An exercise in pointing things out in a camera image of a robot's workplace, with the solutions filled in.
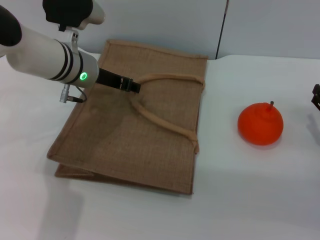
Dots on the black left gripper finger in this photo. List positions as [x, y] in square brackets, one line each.
[131, 86]

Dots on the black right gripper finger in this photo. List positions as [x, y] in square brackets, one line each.
[317, 100]

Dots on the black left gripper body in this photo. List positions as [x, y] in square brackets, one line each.
[108, 78]

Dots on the brown jute handbag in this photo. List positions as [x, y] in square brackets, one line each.
[130, 140]

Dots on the orange fruit with stem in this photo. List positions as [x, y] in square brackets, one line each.
[260, 127]

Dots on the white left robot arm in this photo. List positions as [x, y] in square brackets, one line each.
[37, 55]

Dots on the black left wrist camera housing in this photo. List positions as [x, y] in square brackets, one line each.
[65, 12]

